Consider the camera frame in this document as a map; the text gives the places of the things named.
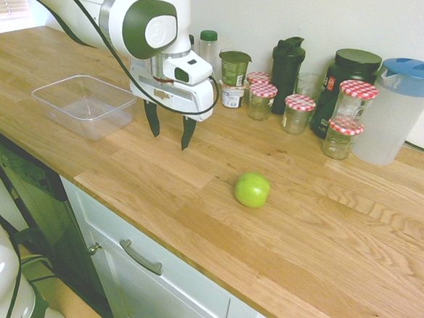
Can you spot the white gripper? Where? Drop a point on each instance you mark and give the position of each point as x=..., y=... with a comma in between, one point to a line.
x=158, y=89

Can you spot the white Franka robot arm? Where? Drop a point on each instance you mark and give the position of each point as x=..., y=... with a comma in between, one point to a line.
x=154, y=2

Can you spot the clear plastic square container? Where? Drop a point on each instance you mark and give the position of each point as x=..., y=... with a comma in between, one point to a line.
x=82, y=106

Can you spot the green apple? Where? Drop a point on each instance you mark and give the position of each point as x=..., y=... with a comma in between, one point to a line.
x=252, y=189

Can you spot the white yogurt cup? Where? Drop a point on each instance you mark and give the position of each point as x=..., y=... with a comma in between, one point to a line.
x=232, y=95

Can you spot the clear bottle with green cap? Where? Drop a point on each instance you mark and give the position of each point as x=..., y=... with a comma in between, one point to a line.
x=207, y=49

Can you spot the green yogurt cup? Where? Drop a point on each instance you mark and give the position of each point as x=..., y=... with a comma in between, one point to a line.
x=234, y=67

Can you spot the jam jar red checkered lid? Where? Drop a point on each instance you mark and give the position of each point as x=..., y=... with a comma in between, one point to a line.
x=258, y=77
x=261, y=102
x=298, y=116
x=356, y=103
x=338, y=142

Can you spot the black shaker bottle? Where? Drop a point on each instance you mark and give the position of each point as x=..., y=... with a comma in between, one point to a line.
x=285, y=77

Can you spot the silver cabinet knob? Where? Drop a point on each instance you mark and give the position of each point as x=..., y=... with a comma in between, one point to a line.
x=94, y=249

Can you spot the clear drinking glass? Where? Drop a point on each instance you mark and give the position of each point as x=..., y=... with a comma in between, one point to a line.
x=310, y=86

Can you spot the dark appliance front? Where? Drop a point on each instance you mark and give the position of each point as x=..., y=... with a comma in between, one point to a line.
x=31, y=190

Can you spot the black protein powder tub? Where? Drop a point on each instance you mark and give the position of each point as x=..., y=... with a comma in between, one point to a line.
x=334, y=73

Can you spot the translucent pitcher with blue lid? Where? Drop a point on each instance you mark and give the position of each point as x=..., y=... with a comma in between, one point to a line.
x=397, y=117

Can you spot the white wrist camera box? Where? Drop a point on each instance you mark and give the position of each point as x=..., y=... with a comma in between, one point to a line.
x=194, y=70

